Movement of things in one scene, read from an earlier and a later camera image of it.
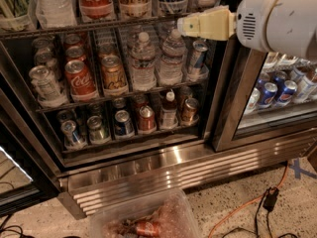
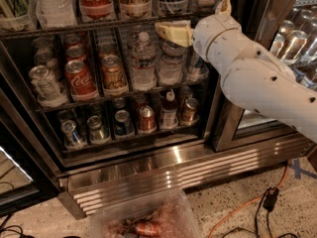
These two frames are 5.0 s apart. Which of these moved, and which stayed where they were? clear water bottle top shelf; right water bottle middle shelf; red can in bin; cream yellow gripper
Moved: cream yellow gripper
Stayed: red can in bin; clear water bottle top shelf; right water bottle middle shelf
